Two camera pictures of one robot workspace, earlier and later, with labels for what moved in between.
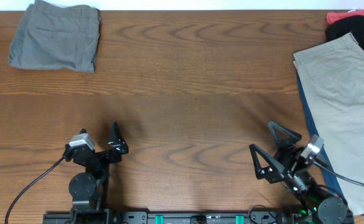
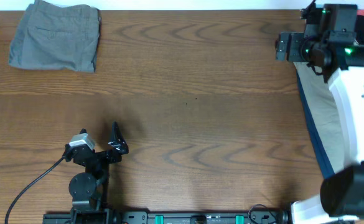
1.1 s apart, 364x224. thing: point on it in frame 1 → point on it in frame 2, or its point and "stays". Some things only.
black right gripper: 289,162 → 295,40
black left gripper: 121,148 stays
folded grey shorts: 51,36 stays
